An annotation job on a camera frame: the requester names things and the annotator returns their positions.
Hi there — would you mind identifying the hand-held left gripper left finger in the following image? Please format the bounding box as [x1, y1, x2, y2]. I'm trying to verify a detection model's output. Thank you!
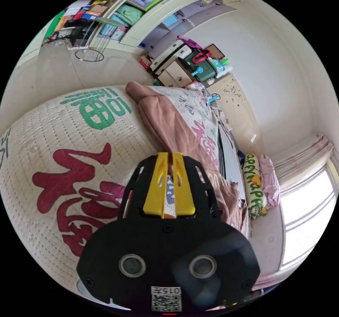
[143, 152, 169, 219]

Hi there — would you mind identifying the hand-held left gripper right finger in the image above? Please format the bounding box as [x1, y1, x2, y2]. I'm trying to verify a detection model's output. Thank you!
[172, 152, 196, 219]

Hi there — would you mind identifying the brown long sleeve shirt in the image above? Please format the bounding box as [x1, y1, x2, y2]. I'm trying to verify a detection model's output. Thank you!
[125, 81, 249, 239]

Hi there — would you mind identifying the printed white pillow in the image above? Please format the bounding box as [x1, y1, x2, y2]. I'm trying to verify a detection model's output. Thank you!
[243, 154, 268, 220]

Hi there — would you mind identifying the pink pillow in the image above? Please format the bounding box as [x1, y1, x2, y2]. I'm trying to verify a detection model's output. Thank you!
[259, 154, 281, 208]

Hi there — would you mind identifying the bed with printed quilt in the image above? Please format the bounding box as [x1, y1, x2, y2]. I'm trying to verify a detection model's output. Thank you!
[0, 85, 279, 296]

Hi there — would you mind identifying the pink curtain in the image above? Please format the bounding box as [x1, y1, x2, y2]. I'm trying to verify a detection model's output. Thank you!
[273, 134, 335, 188]

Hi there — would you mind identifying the window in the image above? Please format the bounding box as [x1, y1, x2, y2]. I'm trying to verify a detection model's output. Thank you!
[278, 161, 339, 271]

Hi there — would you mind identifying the cream shelf with boxes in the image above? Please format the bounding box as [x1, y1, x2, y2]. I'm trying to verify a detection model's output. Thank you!
[42, 0, 244, 52]

